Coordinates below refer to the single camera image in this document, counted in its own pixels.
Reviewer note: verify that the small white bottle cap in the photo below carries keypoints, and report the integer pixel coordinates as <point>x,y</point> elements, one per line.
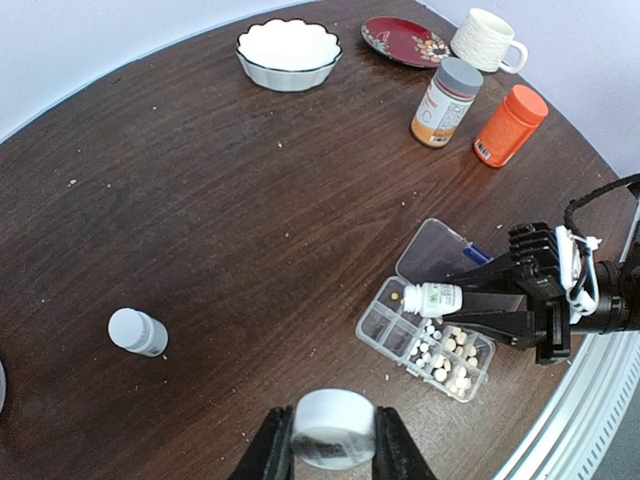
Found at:
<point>334,429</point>

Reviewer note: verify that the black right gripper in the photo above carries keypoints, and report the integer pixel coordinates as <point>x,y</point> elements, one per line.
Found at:
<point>544,325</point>

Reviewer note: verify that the white pills group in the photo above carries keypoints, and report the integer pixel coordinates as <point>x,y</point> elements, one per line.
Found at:
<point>424,347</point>
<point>461,345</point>

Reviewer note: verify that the cream ribbed ceramic mug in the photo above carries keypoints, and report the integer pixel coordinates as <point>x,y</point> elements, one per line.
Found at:
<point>487,42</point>

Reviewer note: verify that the clear plastic pill organizer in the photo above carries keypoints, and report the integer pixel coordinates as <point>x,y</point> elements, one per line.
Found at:
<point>405,320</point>

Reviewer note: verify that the white pills in organizer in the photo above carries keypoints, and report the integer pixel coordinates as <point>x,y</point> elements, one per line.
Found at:
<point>456,379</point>

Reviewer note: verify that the orange pill bottle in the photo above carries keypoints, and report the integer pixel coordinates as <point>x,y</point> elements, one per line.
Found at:
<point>519,115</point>

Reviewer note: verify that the small white pill bottle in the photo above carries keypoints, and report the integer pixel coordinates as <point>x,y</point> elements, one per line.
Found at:
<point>432,300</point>

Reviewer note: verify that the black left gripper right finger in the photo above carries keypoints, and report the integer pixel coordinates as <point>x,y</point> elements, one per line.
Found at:
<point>397,456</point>

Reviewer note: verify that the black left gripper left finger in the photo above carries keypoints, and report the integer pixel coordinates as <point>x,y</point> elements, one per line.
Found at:
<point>269,455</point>

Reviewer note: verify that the white fluted ceramic bowl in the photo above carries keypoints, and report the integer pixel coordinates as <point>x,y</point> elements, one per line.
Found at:
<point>288,56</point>

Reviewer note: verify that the red floral saucer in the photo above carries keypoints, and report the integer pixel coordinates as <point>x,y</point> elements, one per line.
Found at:
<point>405,42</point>

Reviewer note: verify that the grey capped vitamin bottle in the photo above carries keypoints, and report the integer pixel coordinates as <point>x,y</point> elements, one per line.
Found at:
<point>449,96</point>

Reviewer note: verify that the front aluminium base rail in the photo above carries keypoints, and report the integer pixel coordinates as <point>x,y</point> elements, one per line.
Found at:
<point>575,430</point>

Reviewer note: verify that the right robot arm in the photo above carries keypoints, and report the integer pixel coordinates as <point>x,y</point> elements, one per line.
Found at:
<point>618,307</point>

